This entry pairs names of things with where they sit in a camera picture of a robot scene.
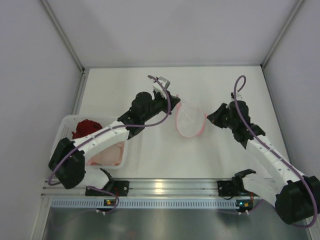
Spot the aluminium mounting rail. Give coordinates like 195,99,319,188
41,177,276,198

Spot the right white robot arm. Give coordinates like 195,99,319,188
206,100,320,228

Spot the right aluminium frame post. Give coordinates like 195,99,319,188
260,0,307,70

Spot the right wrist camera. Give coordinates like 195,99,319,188
230,91,243,101

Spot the aluminium frame post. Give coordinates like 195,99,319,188
38,0,85,73
260,0,307,70

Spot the white mesh laundry bag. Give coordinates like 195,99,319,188
175,100,207,138

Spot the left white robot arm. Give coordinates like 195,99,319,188
48,92,181,192

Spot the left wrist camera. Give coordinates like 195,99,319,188
149,76,171,99

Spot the pink garment in basket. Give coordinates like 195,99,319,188
86,141,125,167

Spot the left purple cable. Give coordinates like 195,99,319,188
47,74,173,216

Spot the white plastic laundry basket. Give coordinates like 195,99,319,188
51,115,132,170

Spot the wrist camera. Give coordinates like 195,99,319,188
149,76,171,99
230,91,243,101

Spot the red bra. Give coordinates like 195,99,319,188
72,119,103,139

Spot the white slotted cable duct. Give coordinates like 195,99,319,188
51,198,253,209

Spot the left aluminium frame post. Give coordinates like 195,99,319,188
38,0,85,73

